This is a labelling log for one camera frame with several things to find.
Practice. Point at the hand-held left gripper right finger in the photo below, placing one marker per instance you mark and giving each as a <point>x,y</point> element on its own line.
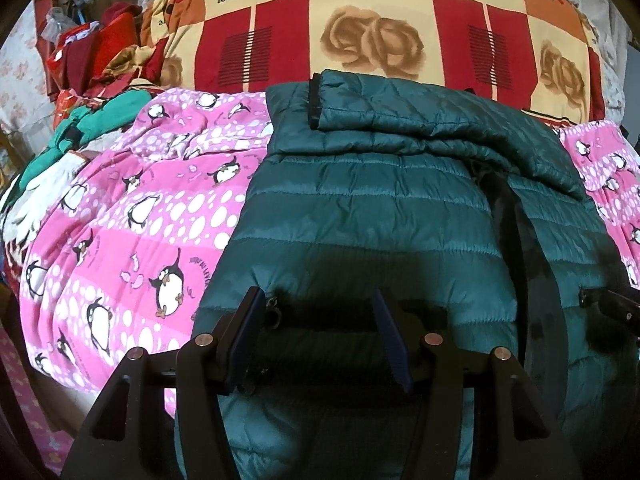
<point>392,345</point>

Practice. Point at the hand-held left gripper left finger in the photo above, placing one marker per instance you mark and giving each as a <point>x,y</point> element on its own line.
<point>245,340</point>

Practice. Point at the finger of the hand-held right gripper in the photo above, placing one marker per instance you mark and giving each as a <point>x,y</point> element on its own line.
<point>617,307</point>

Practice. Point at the green puffer jacket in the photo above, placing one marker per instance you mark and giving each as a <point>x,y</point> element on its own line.
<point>375,200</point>

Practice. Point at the red clothes pile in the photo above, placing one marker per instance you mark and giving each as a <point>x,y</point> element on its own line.
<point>110,35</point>

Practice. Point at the pink penguin print blanket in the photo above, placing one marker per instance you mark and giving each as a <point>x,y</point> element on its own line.
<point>150,220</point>

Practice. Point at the white floral cloth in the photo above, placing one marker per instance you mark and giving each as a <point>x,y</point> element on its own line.
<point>45,195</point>

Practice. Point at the teal green cloth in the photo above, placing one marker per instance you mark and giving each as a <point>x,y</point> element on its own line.
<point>90,120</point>

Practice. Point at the gold red satin cloth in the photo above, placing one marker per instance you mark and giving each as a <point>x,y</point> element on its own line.
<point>132,60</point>

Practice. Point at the rose pattern checkered quilt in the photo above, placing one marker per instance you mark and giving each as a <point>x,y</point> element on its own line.
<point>400,35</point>

